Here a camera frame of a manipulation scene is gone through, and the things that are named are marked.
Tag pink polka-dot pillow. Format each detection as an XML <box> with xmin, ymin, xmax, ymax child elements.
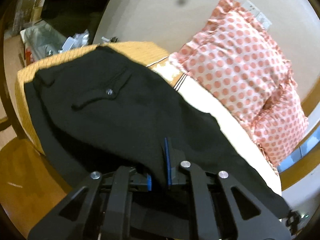
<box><xmin>252</xmin><ymin>81</ymin><xmax>309</xmax><ymax>167</ymax></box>
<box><xmin>169</xmin><ymin>0</ymin><xmax>292</xmax><ymax>128</ymax></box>

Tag bed with yellow patterned sheet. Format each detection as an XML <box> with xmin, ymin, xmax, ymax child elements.
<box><xmin>15</xmin><ymin>41</ymin><xmax>281</xmax><ymax>195</ymax></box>

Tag left pink polka-dot pillow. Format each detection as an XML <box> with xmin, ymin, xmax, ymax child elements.
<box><xmin>169</xmin><ymin>0</ymin><xmax>292</xmax><ymax>128</ymax></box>

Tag right pink polka-dot pillow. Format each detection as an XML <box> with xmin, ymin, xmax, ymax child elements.
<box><xmin>252</xmin><ymin>81</ymin><xmax>309</xmax><ymax>167</ymax></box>

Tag black pants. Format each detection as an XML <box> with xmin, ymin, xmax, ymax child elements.
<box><xmin>24</xmin><ymin>47</ymin><xmax>289</xmax><ymax>218</ymax></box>

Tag clutter of clear plastic bags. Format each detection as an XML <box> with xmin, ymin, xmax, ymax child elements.
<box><xmin>12</xmin><ymin>21</ymin><xmax>89</xmax><ymax>66</ymax></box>

